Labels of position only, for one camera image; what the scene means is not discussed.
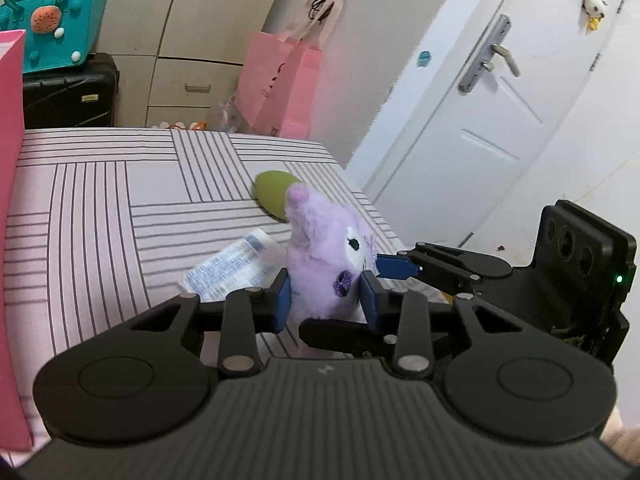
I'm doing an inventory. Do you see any white door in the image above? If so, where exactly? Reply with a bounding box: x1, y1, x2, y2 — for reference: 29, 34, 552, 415
367, 0, 631, 248

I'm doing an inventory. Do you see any olive green round soft object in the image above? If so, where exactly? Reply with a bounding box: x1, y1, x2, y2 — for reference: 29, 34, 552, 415
251, 170, 303, 224

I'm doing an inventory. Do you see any beige wardrobe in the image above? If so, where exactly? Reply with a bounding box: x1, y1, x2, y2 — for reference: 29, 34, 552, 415
0, 0, 311, 129

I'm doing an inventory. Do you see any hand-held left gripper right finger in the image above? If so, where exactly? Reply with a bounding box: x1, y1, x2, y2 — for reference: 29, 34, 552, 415
358, 270, 526, 377

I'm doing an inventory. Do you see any small tissue packet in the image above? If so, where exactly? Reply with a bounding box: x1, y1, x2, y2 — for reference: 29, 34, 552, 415
176, 228, 290, 303

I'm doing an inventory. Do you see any purple plush toy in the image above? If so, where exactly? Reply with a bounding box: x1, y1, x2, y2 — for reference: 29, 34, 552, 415
284, 182, 381, 328

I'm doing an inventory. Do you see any pink cardboard box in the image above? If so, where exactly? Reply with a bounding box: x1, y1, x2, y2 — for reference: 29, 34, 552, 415
0, 29, 35, 453

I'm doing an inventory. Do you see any small white hanging plush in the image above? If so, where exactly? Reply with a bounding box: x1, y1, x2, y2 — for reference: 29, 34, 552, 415
580, 0, 608, 33

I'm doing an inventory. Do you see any black suitcase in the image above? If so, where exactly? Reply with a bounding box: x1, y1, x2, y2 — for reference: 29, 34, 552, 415
22, 52, 121, 130

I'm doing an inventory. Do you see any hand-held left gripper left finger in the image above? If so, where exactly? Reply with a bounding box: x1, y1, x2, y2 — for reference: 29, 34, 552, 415
127, 269, 292, 378

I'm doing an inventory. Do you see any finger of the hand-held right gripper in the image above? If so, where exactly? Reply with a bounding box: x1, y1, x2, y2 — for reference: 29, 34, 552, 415
298, 319, 401, 359
375, 241, 516, 295

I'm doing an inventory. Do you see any teal felt tote bag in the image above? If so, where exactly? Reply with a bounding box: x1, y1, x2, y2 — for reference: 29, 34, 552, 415
0, 0, 109, 75

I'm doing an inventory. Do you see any person's right forearm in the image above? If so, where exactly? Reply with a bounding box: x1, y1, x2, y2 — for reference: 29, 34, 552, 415
600, 405, 640, 466

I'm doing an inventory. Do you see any striped bed sheet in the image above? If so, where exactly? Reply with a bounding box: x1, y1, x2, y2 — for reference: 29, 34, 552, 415
0, 127, 451, 456

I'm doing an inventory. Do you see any pink paper gift bag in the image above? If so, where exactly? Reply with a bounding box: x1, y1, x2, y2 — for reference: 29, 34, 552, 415
235, 30, 323, 139

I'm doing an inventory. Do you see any clear plastic bag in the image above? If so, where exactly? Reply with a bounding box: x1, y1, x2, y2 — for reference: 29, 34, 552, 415
216, 96, 253, 134

